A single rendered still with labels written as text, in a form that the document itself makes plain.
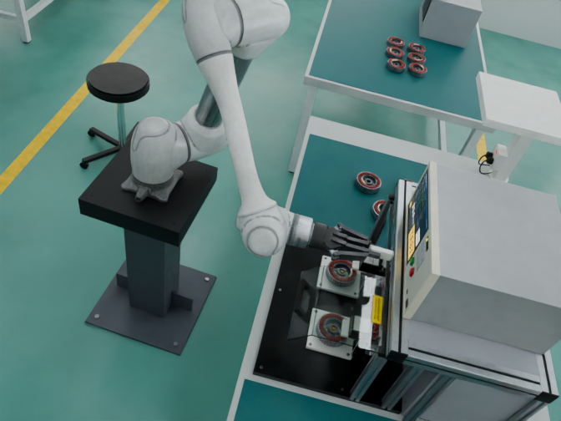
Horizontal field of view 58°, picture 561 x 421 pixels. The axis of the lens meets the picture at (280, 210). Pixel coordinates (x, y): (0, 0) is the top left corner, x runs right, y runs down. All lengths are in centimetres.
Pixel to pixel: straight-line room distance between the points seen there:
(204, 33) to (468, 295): 94
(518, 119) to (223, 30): 128
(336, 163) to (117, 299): 126
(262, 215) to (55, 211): 199
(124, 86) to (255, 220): 189
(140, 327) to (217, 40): 157
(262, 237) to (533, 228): 77
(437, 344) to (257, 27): 97
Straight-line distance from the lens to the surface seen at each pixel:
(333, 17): 362
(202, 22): 139
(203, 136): 185
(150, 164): 185
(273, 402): 162
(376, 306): 148
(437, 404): 162
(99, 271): 277
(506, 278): 137
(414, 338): 141
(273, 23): 149
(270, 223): 119
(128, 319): 258
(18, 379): 254
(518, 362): 152
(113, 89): 294
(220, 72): 138
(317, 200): 214
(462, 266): 133
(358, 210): 217
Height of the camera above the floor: 223
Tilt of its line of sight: 46 degrees down
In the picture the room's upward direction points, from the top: 14 degrees clockwise
